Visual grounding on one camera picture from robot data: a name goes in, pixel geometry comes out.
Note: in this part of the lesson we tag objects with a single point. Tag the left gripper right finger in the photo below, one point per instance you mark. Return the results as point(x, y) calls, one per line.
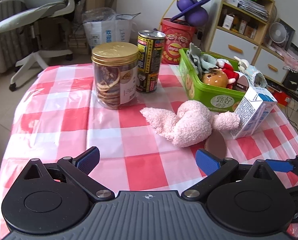
point(207, 162)

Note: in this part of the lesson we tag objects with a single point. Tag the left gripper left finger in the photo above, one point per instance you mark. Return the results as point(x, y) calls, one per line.
point(87, 160)

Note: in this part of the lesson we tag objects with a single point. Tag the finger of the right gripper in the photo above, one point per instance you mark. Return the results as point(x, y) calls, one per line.
point(280, 165)

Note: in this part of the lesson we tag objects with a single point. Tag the white santa plush toy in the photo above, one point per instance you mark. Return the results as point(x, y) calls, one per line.
point(228, 69)

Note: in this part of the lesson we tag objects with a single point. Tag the cream bunny doll blue dress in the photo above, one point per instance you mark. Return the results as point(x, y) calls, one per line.
point(254, 76)

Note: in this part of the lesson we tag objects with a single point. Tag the grey green cloth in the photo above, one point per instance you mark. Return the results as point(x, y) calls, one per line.
point(201, 62)

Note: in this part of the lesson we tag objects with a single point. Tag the taco plush toy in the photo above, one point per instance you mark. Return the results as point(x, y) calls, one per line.
point(215, 77)

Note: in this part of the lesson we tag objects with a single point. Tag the brown round compact case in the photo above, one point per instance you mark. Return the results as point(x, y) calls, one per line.
point(216, 145)

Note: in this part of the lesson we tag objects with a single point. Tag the pink fluffy plush toy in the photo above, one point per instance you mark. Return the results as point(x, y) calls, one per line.
point(191, 124)

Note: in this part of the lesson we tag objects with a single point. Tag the red white checkered tablecloth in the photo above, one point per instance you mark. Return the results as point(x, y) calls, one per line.
point(60, 116)

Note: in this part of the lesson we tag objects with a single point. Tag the green plastic bin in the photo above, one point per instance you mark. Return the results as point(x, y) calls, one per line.
point(217, 99)

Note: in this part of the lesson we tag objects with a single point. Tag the white blue milk carton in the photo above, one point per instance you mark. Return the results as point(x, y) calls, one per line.
point(252, 110)

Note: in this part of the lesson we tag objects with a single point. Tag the gold lid clear jar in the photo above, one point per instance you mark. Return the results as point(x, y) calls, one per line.
point(115, 69)

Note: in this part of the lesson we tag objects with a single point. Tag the red snack bucket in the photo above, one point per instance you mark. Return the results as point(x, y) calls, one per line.
point(179, 34)

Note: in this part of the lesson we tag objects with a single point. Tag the black yellow drink can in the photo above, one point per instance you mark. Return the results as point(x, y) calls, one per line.
point(150, 47)

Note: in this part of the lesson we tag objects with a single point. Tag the small white desk fan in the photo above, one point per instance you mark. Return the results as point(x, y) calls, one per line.
point(277, 33)

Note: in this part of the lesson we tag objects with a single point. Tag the white paper shopping bag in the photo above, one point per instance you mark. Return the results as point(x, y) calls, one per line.
point(104, 25)

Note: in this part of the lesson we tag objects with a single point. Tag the wooden white drawer cabinet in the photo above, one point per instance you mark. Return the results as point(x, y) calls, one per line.
point(237, 28)

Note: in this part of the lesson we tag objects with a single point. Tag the purple hopper ball toy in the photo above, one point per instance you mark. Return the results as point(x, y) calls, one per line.
point(192, 11)

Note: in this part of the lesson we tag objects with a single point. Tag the white office chair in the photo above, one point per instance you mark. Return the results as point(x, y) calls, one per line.
point(36, 10)

